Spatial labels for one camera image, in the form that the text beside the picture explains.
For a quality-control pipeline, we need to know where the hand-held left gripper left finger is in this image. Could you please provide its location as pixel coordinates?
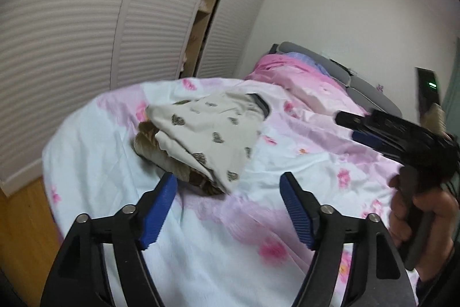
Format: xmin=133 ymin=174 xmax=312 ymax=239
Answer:
xmin=40 ymin=172 xmax=178 ymax=307

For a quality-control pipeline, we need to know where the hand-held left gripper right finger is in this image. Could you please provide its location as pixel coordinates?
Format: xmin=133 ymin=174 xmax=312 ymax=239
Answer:
xmin=279 ymin=172 xmax=418 ymax=307

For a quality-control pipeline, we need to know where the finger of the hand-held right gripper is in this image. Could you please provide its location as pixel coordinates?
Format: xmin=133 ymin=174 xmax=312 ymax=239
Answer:
xmin=335 ymin=110 xmax=389 ymax=136
xmin=351 ymin=130 xmax=404 ymax=157

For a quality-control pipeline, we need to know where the cream printed polo shirt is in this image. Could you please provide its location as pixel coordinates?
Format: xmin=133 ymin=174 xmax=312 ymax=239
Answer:
xmin=145 ymin=89 xmax=271 ymax=193

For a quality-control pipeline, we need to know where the person's right forearm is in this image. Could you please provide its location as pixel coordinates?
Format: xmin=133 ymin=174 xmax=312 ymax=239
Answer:
xmin=416 ymin=257 xmax=460 ymax=307

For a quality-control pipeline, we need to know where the person's right hand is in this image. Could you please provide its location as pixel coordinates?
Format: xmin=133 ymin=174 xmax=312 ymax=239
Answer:
xmin=389 ymin=174 xmax=460 ymax=282

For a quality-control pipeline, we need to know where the grey bed headboard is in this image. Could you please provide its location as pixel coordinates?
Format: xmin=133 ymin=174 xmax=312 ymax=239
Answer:
xmin=269 ymin=41 xmax=403 ymax=118

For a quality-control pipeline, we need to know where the brown plaid folded garment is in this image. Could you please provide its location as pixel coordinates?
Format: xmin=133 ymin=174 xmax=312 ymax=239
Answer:
xmin=133 ymin=119 xmax=226 ymax=197

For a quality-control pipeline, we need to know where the purple pillow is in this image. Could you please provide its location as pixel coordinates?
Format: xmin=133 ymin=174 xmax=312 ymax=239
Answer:
xmin=287 ymin=51 xmax=330 ymax=76

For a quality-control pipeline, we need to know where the floral bed quilt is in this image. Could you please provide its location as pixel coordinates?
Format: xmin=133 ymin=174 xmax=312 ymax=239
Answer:
xmin=41 ymin=77 xmax=422 ymax=307

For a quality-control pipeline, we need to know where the pink bunched quilt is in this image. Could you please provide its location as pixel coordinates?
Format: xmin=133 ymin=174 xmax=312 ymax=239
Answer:
xmin=244 ymin=53 xmax=366 ymax=114

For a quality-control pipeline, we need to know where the white louvered wardrobe door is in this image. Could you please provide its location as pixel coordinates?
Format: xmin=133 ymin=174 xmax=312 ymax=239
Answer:
xmin=0 ymin=0 xmax=145 ymax=194
xmin=196 ymin=0 xmax=284 ymax=82
xmin=111 ymin=0 xmax=235 ymax=92

